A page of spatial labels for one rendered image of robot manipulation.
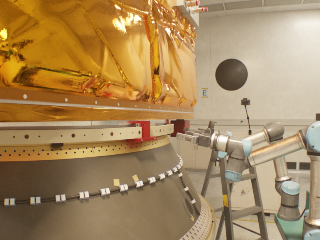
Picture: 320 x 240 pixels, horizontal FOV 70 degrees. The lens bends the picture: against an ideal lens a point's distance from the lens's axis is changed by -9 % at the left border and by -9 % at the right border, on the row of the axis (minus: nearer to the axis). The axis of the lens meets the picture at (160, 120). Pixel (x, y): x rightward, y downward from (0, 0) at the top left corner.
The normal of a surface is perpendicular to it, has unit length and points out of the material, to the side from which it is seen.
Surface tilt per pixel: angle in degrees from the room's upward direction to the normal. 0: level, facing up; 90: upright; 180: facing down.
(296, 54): 90
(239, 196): 90
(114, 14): 86
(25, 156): 62
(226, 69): 90
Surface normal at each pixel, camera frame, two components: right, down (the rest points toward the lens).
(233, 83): -0.36, 0.01
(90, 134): 0.62, 0.00
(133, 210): 0.63, -0.46
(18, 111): 0.92, 0.00
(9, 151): 0.28, -0.47
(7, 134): 0.33, 0.01
